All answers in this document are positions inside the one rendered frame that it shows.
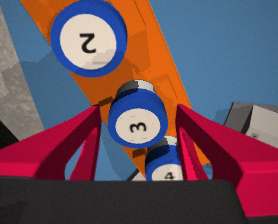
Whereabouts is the orange tube rack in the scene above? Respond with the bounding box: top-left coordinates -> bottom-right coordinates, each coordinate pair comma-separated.
20,0 -> 192,179

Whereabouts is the blue flat mat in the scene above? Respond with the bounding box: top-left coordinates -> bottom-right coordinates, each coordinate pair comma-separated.
0,0 -> 278,181

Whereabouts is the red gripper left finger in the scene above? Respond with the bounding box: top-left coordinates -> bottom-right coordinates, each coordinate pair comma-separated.
0,104 -> 102,180

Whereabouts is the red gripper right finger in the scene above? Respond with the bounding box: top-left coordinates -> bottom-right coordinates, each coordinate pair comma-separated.
175,104 -> 278,217

